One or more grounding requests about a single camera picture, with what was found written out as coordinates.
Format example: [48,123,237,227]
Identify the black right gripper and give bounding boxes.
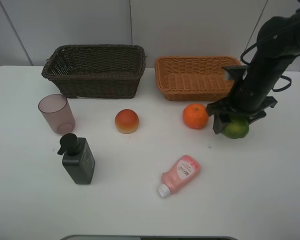
[206,80,278,135]

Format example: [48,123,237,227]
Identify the green mango fruit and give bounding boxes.
[221,116,250,139]

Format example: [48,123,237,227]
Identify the orange mandarin fruit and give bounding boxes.
[182,103,209,130]

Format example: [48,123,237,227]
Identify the pink lotion bottle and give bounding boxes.
[158,155,201,198]

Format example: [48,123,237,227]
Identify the red-yellow peach fruit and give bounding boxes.
[114,109,139,134]

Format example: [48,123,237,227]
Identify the translucent pink plastic cup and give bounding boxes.
[38,94,76,135]

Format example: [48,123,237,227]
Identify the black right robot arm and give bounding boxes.
[206,9,300,135]

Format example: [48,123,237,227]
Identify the light orange wicker basket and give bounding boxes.
[154,56,241,102]

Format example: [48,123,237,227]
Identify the dark brown wicker basket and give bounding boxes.
[41,44,146,99]

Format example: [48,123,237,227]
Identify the black pump dispenser bottle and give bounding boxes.
[57,133,96,185]

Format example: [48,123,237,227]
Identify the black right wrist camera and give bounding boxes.
[221,65,248,81]

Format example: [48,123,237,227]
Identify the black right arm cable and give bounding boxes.
[240,42,292,92]

